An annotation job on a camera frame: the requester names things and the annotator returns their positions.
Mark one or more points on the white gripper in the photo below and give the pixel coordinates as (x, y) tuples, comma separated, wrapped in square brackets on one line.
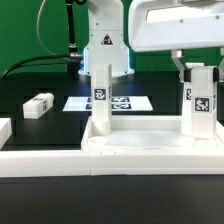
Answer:
[(157, 25)]

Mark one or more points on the white desk top panel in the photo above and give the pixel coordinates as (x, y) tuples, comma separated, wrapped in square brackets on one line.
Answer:
[(152, 145)]

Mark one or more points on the white block at left edge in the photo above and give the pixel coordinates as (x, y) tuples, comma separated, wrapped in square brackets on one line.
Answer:
[(5, 130)]

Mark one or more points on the white L-shaped fixture wall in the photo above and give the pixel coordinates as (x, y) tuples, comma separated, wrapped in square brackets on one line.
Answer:
[(44, 163)]

